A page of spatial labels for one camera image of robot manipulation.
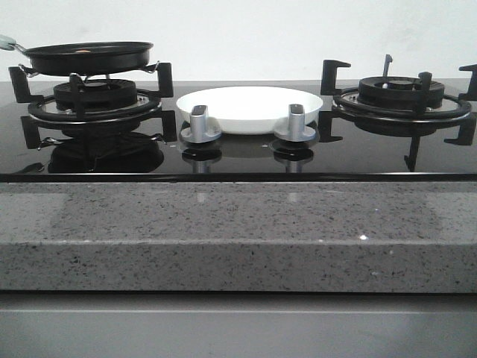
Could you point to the white round plate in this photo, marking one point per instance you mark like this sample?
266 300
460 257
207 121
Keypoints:
250 110

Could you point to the black frying pan green handle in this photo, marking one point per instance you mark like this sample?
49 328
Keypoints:
123 52

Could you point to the black glass gas hob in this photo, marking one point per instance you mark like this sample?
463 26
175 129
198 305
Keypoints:
151 150

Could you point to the left silver stove knob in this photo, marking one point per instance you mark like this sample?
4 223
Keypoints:
202 128

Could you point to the silver stove knob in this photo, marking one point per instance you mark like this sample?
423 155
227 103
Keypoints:
202 128
294 128

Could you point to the right silver stove knob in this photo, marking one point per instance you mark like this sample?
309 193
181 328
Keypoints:
294 128

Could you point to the left black burner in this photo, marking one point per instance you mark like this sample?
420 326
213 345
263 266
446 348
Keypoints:
98 95

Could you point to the black burner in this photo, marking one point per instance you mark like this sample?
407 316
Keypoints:
392 92
98 95

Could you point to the right black burner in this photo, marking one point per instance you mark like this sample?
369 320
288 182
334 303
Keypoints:
392 92

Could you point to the right black pan support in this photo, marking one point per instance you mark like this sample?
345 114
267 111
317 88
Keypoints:
435 110

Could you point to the black pan support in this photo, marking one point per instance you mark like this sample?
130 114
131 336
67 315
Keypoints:
79 123
435 110

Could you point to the left black pan support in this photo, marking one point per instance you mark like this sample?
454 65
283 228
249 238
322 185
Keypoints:
79 123

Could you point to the chrome wire pan trivet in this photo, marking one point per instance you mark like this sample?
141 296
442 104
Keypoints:
83 70

